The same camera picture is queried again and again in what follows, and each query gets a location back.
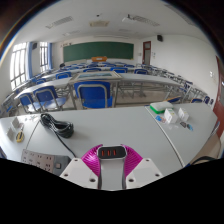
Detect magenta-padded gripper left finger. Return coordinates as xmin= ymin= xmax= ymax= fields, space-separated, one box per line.
xmin=59 ymin=144 xmax=101 ymax=190

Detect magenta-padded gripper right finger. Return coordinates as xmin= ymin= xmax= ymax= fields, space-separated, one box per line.
xmin=123 ymin=143 xmax=164 ymax=190

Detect white charger block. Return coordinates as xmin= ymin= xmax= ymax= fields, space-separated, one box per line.
xmin=97 ymin=144 xmax=128 ymax=191

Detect black-framed blue chair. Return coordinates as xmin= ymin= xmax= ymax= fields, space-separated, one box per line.
xmin=186 ymin=154 xmax=221 ymax=168

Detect white printed carton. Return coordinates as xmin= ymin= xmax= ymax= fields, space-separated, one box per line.
xmin=177 ymin=107 xmax=190 ymax=122
xmin=163 ymin=108 xmax=180 ymax=125

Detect green and white flat box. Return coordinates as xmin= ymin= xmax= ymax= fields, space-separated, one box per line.
xmin=149 ymin=100 xmax=174 ymax=114

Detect small white box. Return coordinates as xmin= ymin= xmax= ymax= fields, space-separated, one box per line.
xmin=5 ymin=128 xmax=16 ymax=141
xmin=10 ymin=116 xmax=21 ymax=130

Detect blue metal-framed chair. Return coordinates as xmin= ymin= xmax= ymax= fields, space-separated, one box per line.
xmin=33 ymin=85 xmax=67 ymax=112
xmin=73 ymin=80 xmax=114 ymax=109
xmin=17 ymin=92 xmax=41 ymax=114

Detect grey classroom desks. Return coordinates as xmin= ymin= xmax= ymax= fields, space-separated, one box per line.
xmin=0 ymin=63 xmax=201 ymax=111

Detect blue classroom chairs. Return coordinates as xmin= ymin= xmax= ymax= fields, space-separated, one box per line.
xmin=3 ymin=61 xmax=214 ymax=108

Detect grey framed desk panel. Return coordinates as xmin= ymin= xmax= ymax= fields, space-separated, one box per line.
xmin=73 ymin=71 xmax=123 ymax=83

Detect brown wooden door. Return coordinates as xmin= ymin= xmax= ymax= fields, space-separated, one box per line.
xmin=213 ymin=56 xmax=224 ymax=138
xmin=142 ymin=40 xmax=152 ymax=65

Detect orange lectern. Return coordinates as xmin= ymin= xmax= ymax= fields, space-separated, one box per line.
xmin=91 ymin=56 xmax=108 ymax=63

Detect multi-pane classroom window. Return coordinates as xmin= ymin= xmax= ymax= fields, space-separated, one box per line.
xmin=9 ymin=42 xmax=28 ymax=90
xmin=39 ymin=41 xmax=49 ymax=73

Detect blue curtain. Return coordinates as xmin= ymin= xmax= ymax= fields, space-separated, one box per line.
xmin=47 ymin=42 xmax=54 ymax=70
xmin=26 ymin=41 xmax=34 ymax=79

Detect green chalkboard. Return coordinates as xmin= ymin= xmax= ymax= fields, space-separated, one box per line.
xmin=63 ymin=41 xmax=135 ymax=63

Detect ceiling air conditioner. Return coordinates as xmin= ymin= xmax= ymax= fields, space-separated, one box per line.
xmin=88 ymin=20 xmax=110 ymax=28

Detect ceiling light panels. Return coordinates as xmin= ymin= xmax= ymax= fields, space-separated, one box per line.
xmin=44 ymin=3 xmax=198 ymax=38

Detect white ceiling projector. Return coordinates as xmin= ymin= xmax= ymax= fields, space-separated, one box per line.
xmin=121 ymin=13 xmax=134 ymax=23

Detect black coiled power cable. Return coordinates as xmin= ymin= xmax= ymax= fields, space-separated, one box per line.
xmin=39 ymin=113 xmax=77 ymax=158

